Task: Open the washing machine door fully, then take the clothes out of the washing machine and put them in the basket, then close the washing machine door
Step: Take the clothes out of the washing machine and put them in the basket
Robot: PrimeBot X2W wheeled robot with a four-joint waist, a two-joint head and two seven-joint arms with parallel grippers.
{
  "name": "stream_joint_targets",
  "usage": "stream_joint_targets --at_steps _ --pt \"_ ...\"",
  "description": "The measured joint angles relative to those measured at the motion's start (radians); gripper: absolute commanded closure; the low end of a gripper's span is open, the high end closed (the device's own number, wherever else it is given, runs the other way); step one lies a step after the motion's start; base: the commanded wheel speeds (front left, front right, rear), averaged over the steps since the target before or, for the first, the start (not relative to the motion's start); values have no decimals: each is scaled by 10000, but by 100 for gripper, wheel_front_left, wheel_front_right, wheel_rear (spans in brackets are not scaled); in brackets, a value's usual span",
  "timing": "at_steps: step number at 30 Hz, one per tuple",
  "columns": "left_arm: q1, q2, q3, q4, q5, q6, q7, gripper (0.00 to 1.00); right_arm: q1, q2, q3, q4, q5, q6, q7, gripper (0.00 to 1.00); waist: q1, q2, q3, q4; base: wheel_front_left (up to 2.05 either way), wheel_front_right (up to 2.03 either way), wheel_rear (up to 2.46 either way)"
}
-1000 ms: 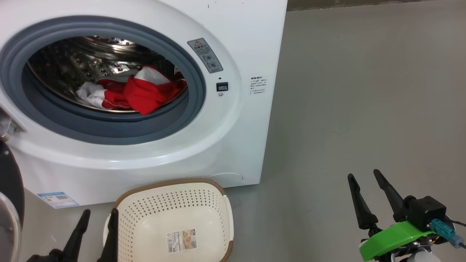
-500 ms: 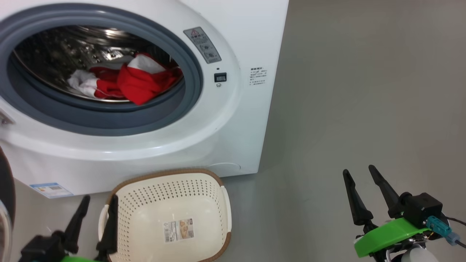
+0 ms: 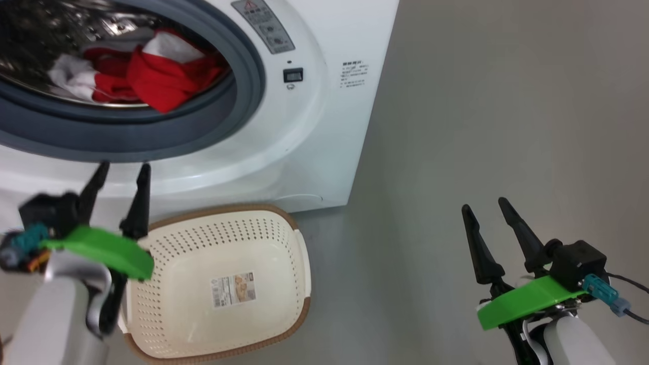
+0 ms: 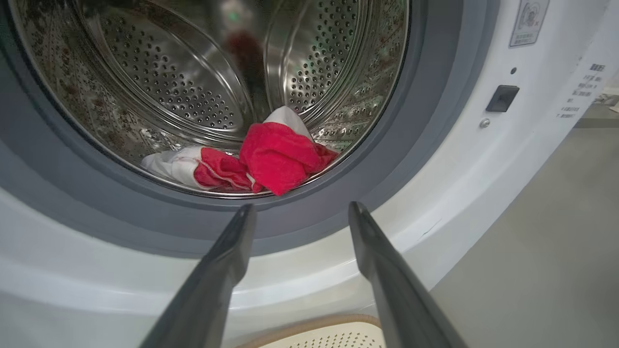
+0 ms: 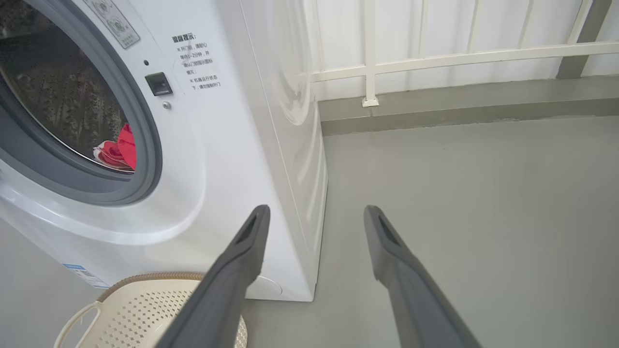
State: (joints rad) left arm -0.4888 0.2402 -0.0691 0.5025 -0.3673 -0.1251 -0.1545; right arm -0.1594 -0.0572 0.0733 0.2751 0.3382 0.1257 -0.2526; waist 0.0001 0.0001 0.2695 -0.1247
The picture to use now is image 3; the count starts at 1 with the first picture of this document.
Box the grey warning sticker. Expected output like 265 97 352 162
231 0 296 55

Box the white front-load washing machine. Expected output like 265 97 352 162
0 0 400 234

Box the teal cable connector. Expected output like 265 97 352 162
583 274 632 317
0 223 51 273

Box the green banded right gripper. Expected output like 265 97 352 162
461 198 590 331

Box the cream laundry basket brown rim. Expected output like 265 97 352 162
119 204 311 364

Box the printed text notice sticker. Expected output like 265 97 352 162
341 61 370 89

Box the red and white garment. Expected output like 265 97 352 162
48 28 229 115

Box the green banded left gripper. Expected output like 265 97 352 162
41 161 154 281

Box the stainless steel washing machine drum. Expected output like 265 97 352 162
0 0 229 108

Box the printed paper label sticker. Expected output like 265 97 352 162
210 273 257 308

